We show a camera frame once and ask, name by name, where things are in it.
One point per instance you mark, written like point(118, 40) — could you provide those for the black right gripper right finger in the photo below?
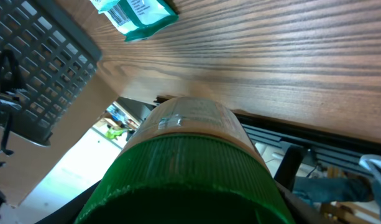
point(301, 212)

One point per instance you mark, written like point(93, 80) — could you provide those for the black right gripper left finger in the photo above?
point(68, 213)

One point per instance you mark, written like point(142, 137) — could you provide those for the green lid white jar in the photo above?
point(190, 161)

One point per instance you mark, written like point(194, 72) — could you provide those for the green foil packet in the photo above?
point(137, 19)

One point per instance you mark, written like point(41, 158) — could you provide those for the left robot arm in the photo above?
point(11, 81)

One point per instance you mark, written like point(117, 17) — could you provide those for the grey plastic mesh basket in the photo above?
point(56, 58)

